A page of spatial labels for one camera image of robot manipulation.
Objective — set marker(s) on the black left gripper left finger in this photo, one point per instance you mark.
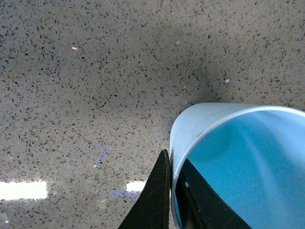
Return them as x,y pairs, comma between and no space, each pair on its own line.
151,210

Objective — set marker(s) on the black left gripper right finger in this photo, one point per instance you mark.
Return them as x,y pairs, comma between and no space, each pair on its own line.
200,207

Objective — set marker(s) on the blue cup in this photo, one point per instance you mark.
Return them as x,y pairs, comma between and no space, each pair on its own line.
253,157

